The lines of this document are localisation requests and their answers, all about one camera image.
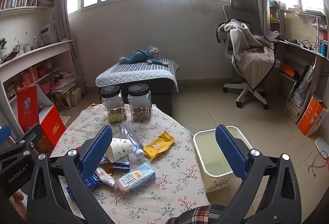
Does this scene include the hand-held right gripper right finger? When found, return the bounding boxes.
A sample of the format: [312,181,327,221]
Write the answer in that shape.
[215,124,302,224]

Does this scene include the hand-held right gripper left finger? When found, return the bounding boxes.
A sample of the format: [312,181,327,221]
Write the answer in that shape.
[27,124,115,224]

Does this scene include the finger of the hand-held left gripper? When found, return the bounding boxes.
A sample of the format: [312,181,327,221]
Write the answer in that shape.
[0,125,12,142]
[0,123,44,163]

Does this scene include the white trash bin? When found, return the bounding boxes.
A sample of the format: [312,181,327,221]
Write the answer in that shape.
[193,125,254,193]

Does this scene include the blue cookie box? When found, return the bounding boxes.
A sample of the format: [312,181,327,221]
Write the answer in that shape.
[65,160,130,201]

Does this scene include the person's left hand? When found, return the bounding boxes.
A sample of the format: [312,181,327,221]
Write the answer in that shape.
[10,189,28,222]

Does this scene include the white paper cup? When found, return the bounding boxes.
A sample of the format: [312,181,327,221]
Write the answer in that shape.
[107,137,133,163]

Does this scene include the crumpled white wrapper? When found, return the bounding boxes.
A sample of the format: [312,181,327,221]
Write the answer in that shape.
[96,167,116,187]

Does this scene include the clear plastic bottle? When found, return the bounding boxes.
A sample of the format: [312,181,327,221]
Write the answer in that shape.
[118,121,145,159]

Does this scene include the light blue snack box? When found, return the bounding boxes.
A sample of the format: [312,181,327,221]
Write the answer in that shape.
[115,162,156,196]

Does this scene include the clear jar with crackers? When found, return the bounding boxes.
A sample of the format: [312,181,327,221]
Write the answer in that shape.
[100,85,127,124]

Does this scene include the white tote bag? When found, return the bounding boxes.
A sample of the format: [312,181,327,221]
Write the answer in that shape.
[55,87,83,109]

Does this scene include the yellow snack packet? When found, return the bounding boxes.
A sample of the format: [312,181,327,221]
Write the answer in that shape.
[142,131,176,161]

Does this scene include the stack of papers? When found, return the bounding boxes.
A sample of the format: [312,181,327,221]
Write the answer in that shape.
[50,77,78,94]

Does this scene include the white office chair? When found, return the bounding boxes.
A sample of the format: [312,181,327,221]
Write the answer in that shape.
[222,5,280,110]

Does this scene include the clear jar with brown nuts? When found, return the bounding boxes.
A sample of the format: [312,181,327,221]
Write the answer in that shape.
[128,84,152,122]

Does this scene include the row of pink holders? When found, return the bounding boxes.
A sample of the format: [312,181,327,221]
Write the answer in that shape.
[21,63,62,84]

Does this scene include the person's plaid trousers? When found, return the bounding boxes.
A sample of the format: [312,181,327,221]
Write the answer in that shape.
[166,205,227,224]

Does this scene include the grey quilted mat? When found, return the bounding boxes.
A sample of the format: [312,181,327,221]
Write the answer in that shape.
[96,58,180,92]

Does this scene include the small potted plant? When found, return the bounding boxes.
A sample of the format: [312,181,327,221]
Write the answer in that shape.
[0,37,8,56]

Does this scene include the white bookshelf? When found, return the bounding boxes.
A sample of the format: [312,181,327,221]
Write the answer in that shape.
[0,0,78,137]

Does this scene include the orange cardboard box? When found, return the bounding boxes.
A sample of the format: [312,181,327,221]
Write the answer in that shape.
[297,94,328,137]

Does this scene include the white bathroom scale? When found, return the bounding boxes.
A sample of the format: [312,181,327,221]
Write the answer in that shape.
[315,137,329,159]

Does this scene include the silver plastic bag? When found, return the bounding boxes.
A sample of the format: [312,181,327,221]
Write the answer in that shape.
[293,63,315,107]

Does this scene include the beige blanket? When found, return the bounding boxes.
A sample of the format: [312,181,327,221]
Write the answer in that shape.
[217,19,276,91]

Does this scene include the blue monkey plush toy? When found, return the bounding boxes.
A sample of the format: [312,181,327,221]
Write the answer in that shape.
[119,46,169,67]

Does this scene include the white blue booklet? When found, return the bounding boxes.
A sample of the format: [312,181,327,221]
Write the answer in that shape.
[40,22,58,46]

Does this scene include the wooden desk with hutch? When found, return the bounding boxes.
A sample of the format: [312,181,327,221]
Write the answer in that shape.
[269,5,329,124]

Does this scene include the floor cable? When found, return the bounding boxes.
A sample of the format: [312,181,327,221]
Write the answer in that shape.
[307,150,329,177]

